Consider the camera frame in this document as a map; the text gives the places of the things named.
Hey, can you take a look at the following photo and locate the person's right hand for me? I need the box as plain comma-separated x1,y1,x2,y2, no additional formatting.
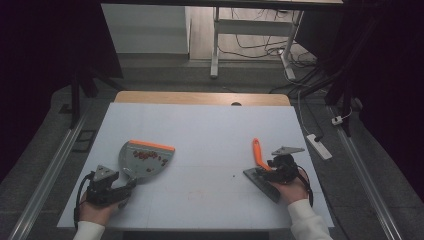
269,169,310,206

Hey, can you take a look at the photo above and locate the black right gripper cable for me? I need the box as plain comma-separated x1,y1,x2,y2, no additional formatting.
296,165,315,208

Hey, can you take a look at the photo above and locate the black floor frame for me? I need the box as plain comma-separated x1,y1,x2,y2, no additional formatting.
72,129,98,154

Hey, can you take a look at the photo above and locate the pile of red beans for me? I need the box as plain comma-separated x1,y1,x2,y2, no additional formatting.
132,150,170,173

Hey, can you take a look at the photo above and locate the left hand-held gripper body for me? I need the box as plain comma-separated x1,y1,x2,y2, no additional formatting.
85,164,124,206

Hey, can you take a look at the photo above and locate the white desk frame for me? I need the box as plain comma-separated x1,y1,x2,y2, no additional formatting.
209,6,305,81

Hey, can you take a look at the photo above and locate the grey dustpan with orange edge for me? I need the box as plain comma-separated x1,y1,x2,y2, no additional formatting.
118,139,176,185

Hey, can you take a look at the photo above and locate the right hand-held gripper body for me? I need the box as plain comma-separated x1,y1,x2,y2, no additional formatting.
266,145,306,185

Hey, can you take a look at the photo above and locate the tangle of black floor cables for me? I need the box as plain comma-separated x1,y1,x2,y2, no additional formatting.
218,8,318,69

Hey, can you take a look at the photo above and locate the black curtain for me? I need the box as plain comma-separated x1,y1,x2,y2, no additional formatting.
294,0,424,201
0,0,124,184

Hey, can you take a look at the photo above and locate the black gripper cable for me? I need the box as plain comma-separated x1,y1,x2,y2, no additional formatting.
296,165,315,208
73,171,98,229

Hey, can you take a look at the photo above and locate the black metal stand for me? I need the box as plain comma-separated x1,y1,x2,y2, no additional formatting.
299,64,363,138
59,64,124,130

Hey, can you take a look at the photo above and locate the person's left hand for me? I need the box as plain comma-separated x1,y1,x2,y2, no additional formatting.
78,191,125,227

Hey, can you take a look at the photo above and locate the grey brush with orange handle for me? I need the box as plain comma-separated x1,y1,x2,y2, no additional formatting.
243,138,282,204

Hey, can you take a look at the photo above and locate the wooden table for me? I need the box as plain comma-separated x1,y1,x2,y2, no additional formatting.
114,90,292,107

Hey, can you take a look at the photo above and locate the metal floor rail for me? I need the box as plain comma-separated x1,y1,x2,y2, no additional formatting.
328,105,404,240
6,111,89,240

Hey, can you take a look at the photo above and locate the white floor cable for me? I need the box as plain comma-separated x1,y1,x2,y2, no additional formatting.
283,66,315,137

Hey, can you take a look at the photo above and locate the white table mat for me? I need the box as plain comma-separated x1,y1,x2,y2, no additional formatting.
57,102,335,231

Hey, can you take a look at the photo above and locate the white power strip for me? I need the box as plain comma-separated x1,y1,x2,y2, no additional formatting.
306,133,333,161

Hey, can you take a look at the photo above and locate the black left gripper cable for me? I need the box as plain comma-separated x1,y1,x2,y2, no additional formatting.
73,171,98,229

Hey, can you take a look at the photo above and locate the white cabinet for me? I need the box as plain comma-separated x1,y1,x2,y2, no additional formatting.
100,3,191,55

